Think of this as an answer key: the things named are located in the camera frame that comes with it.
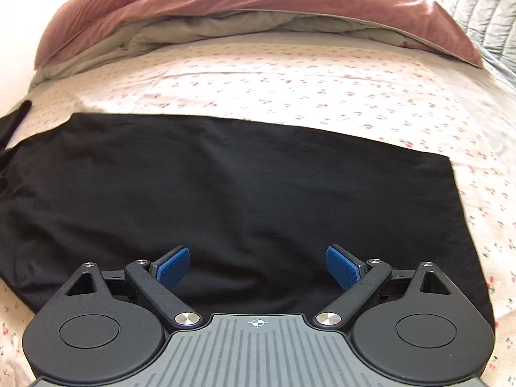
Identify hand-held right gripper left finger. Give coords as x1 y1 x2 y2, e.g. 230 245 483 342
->
60 245 202 328

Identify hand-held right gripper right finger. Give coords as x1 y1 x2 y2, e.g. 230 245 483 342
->
315 245 459 328

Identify black pants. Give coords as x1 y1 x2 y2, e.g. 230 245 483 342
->
0 101 496 328

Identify cherry print bed sheet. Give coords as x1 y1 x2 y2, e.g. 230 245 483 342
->
0 34 516 387

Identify grey beige blanket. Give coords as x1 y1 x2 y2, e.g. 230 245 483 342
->
30 6 408 88

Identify blue grey bed cover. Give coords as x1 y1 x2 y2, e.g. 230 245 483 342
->
478 42 516 86

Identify grey quilted pillow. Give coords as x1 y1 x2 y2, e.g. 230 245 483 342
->
429 0 516 50

